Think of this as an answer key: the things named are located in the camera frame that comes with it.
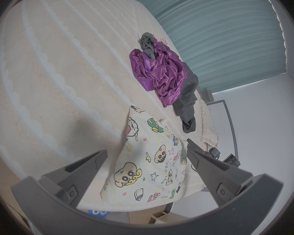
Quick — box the grey garment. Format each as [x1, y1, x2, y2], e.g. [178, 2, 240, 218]
[138, 32, 158, 60]

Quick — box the pink striped pillow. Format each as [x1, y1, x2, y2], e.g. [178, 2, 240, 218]
[198, 99, 220, 148]

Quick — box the grey bedside table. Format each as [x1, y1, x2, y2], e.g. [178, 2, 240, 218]
[201, 87, 214, 104]

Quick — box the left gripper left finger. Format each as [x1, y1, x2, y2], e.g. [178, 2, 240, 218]
[39, 149, 108, 207]

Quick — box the white printed pyjama top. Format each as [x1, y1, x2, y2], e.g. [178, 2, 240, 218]
[100, 105, 207, 205]

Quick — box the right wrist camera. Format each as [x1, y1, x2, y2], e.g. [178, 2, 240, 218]
[206, 147, 221, 159]

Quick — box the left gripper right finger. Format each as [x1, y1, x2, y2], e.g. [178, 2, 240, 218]
[186, 138, 254, 205]

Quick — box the bed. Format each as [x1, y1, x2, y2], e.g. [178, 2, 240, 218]
[0, 0, 237, 206]

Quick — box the black garment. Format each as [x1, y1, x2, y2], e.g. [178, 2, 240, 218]
[173, 69, 199, 133]

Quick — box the purple satin garment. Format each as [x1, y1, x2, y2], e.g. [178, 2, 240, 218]
[129, 39, 188, 108]

